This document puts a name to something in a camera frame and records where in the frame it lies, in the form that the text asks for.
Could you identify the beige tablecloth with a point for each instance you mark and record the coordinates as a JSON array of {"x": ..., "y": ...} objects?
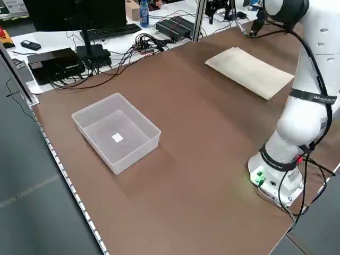
[{"x": 249, "y": 73}]

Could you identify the yellow emergency stop box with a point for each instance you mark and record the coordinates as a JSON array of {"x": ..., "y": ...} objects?
[{"x": 5, "y": 40}]

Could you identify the blue label water bottle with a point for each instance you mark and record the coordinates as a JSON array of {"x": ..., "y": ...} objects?
[{"x": 144, "y": 14}]

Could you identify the white square sticker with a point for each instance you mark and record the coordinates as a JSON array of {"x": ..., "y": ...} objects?
[{"x": 117, "y": 137}]

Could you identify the aluminium frame post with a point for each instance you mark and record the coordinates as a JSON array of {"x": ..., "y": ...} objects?
[{"x": 198, "y": 21}]

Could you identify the translucent plastic box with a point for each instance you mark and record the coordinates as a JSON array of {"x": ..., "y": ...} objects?
[{"x": 106, "y": 127}]

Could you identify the black power adapter block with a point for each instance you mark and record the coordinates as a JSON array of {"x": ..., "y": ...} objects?
[{"x": 95, "y": 55}]

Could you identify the black keyboard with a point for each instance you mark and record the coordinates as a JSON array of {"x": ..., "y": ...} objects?
[{"x": 114, "y": 30}]

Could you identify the aluminium frame rail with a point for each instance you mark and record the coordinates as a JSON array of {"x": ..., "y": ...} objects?
[{"x": 20, "y": 78}]

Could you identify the black monitor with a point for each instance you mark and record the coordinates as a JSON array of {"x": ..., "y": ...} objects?
[{"x": 66, "y": 13}]

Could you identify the small black handheld device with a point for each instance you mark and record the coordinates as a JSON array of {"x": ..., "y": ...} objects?
[{"x": 30, "y": 45}]

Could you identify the black mini computer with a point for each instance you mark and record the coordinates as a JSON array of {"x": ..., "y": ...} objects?
[{"x": 53, "y": 61}]

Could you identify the white desk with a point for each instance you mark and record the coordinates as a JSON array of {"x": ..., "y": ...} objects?
[{"x": 53, "y": 40}]

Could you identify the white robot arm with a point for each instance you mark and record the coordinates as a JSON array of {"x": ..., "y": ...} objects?
[{"x": 300, "y": 127}]

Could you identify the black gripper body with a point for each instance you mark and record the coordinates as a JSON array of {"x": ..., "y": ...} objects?
[{"x": 259, "y": 16}]

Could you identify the black ribbed power supply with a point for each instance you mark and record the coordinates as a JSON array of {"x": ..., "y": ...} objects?
[{"x": 172, "y": 29}]

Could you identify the black tripod stand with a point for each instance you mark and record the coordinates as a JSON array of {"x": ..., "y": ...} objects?
[{"x": 212, "y": 10}]

